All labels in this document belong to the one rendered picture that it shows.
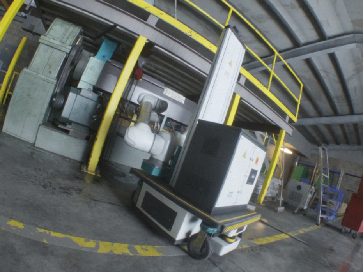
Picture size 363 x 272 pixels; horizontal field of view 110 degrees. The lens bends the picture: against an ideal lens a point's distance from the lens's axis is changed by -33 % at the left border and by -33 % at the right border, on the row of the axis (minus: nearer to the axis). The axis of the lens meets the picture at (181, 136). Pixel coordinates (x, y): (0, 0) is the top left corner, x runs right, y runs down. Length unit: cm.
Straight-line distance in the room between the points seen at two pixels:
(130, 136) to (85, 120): 119
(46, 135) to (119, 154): 128
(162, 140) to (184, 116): 219
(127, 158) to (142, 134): 186
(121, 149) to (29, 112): 157
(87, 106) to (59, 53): 83
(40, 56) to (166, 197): 232
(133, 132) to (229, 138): 67
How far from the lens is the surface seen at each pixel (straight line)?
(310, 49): 713
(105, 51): 327
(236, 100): 303
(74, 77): 317
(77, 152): 249
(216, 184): 109
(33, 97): 262
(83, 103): 242
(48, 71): 267
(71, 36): 280
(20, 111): 268
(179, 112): 348
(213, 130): 116
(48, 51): 275
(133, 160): 322
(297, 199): 565
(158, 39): 249
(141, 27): 247
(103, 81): 311
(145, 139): 136
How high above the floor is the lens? 64
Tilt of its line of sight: 3 degrees up
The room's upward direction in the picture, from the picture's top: 20 degrees clockwise
